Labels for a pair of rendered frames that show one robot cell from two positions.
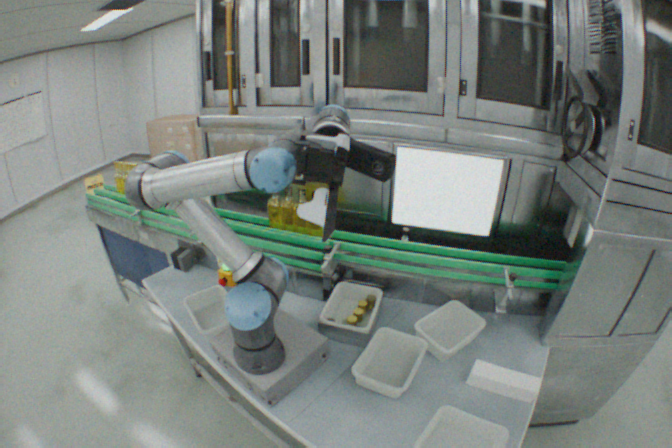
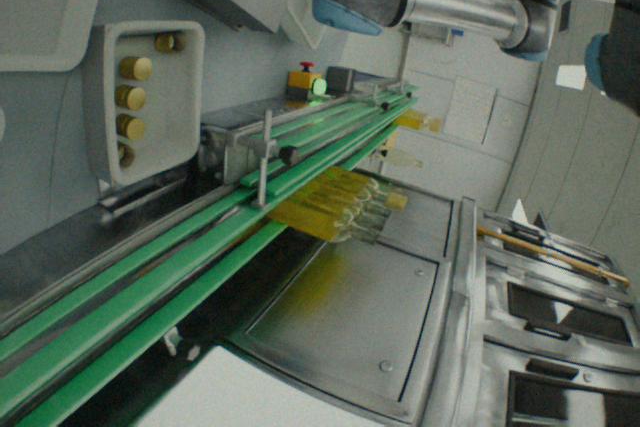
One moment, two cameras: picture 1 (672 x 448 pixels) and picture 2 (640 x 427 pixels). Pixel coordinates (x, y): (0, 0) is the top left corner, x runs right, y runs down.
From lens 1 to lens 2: 79 cm
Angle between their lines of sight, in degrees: 41
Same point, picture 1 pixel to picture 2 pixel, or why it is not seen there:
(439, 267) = (48, 336)
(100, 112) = not seen: hidden behind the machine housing
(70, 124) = (436, 160)
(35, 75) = (498, 144)
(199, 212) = (495, 4)
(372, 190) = (311, 346)
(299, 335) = not seen: outside the picture
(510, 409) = not seen: outside the picture
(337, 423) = not seen: outside the picture
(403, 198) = (264, 396)
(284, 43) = (560, 313)
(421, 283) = (53, 270)
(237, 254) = not seen: outside the picture
